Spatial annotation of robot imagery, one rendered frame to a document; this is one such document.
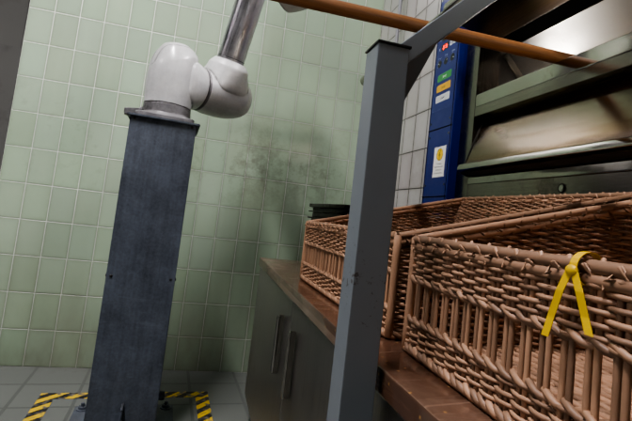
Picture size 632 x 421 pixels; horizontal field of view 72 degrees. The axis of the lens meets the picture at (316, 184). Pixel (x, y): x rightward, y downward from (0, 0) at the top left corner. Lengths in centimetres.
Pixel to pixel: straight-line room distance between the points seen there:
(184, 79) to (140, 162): 31
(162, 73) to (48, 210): 91
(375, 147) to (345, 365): 24
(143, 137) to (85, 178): 72
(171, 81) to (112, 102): 68
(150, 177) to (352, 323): 106
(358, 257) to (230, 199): 162
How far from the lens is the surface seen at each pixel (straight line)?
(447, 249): 53
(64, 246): 217
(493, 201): 124
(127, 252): 147
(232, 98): 164
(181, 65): 154
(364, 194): 49
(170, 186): 145
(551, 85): 122
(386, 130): 51
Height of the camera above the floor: 74
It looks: 5 degrees up
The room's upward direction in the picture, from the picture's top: 7 degrees clockwise
